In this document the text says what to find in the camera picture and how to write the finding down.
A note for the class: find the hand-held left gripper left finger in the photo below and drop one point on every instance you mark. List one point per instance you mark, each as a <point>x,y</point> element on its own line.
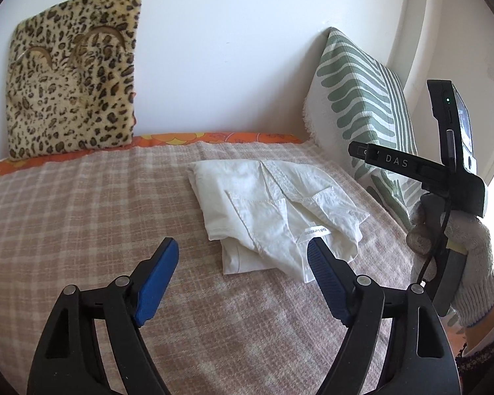
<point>156,284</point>

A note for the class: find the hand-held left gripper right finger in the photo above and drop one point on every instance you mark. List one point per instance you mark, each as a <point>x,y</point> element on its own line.
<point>327,284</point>

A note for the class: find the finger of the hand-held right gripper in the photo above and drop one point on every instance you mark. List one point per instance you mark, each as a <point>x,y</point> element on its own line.
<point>395,159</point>

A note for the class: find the white shirt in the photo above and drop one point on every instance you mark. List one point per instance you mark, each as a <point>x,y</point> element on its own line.
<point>251,197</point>

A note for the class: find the person's right forearm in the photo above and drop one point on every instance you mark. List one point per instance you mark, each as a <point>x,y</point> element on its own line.
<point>490,337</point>

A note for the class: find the person's right hand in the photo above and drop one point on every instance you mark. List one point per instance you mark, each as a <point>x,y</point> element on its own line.
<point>477,263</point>

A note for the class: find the green striped pillow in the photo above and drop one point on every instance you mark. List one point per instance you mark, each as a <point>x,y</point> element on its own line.
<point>354,90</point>

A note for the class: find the pink plaid blanket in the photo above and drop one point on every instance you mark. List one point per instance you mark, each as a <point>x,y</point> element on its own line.
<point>107,197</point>

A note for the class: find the orange floral bedsheet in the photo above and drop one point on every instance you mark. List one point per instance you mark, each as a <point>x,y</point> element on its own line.
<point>230,136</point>

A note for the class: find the leopard print cushion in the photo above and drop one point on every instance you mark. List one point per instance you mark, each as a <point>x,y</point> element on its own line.
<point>66,90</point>

